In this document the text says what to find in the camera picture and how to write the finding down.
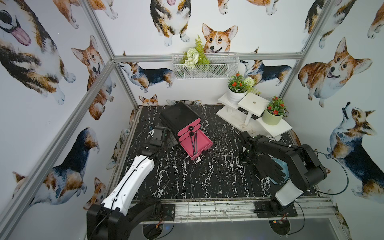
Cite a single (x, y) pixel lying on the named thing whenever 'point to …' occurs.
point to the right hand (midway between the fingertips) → (242, 164)
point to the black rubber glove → (266, 166)
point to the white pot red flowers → (238, 87)
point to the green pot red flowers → (274, 113)
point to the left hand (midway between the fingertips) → (167, 137)
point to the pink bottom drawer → (203, 142)
